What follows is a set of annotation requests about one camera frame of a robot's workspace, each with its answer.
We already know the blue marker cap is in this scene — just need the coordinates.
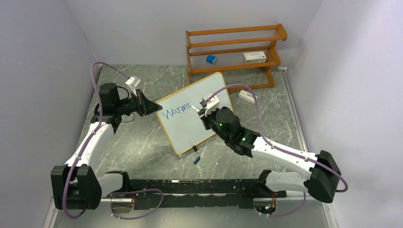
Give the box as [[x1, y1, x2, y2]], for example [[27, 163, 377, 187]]
[[193, 156, 201, 165]]

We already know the white red cardboard box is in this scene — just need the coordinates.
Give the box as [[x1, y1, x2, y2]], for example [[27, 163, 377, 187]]
[[243, 51, 267, 64]]

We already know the orange wooden shelf rack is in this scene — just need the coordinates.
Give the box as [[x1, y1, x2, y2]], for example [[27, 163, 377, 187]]
[[185, 23, 288, 89]]

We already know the yellow framed whiteboard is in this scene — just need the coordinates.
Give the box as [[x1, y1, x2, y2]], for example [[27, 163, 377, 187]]
[[157, 72, 225, 155]]

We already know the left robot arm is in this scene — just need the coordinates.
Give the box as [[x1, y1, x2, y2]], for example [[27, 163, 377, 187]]
[[50, 83, 162, 210]]

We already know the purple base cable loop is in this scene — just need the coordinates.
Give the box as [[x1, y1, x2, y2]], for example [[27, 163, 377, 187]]
[[110, 189, 164, 220]]

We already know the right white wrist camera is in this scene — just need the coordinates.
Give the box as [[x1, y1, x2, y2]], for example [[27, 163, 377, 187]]
[[202, 92, 220, 116]]

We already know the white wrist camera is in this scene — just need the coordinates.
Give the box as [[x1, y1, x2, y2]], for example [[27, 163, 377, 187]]
[[202, 92, 220, 116], [125, 76, 141, 96]]

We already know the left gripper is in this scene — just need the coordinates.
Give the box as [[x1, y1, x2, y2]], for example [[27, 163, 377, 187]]
[[115, 89, 161, 117]]

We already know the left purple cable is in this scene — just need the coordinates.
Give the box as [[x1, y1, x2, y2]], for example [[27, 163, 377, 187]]
[[61, 61, 130, 220]]

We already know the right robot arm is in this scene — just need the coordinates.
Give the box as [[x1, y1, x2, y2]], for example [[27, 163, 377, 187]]
[[197, 102, 341, 203]]

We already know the white whiteboard eraser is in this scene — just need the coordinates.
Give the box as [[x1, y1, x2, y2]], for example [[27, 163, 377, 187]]
[[238, 90, 258, 104]]

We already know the blue eraser block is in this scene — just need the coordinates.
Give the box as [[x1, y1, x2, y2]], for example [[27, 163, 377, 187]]
[[206, 55, 218, 65]]

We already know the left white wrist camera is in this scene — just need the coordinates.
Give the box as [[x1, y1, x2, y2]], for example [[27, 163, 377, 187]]
[[125, 76, 141, 96]]

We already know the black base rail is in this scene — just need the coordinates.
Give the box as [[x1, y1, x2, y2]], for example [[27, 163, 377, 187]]
[[125, 179, 275, 210]]

